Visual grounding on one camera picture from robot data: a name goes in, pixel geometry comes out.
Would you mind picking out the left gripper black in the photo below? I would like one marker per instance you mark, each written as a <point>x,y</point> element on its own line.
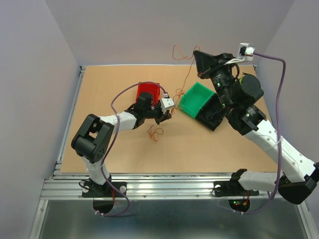
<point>162,117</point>

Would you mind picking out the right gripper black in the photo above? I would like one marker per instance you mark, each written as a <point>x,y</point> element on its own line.
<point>205,60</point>

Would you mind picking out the green plastic bin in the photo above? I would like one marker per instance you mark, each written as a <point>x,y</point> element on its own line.
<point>194,99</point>

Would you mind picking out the black plastic bin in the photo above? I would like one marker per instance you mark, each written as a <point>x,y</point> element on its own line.
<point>212,113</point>

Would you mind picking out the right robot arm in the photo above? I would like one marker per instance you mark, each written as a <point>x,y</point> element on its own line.
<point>296,176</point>

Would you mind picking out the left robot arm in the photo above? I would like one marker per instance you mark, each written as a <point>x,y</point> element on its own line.
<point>94,139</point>

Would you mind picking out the red plastic bin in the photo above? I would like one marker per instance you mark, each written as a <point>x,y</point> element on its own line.
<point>150,88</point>

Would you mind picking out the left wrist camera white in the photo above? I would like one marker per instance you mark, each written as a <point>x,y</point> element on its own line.
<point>166,103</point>

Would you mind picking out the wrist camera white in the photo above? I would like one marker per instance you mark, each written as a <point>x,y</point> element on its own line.
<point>166,103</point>
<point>245,54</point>

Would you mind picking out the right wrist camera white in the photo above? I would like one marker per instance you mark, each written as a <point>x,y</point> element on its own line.
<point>245,54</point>

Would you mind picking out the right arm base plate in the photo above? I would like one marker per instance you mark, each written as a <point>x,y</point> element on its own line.
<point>231,189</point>

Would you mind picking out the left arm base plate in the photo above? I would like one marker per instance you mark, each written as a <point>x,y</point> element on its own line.
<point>92,190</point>

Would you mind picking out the aluminium rail frame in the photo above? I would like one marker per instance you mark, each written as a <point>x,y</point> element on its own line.
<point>170,193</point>

